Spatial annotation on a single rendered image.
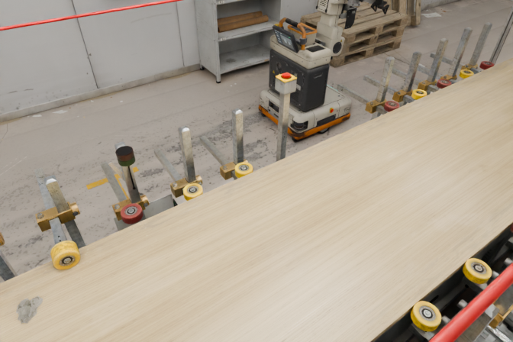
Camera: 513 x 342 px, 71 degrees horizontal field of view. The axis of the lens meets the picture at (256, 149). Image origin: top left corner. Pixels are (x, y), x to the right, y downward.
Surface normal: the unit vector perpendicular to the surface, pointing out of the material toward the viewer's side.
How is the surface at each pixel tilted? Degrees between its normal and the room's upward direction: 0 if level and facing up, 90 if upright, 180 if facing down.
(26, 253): 0
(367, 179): 0
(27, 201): 0
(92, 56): 90
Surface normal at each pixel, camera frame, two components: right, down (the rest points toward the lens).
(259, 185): 0.01, -0.79
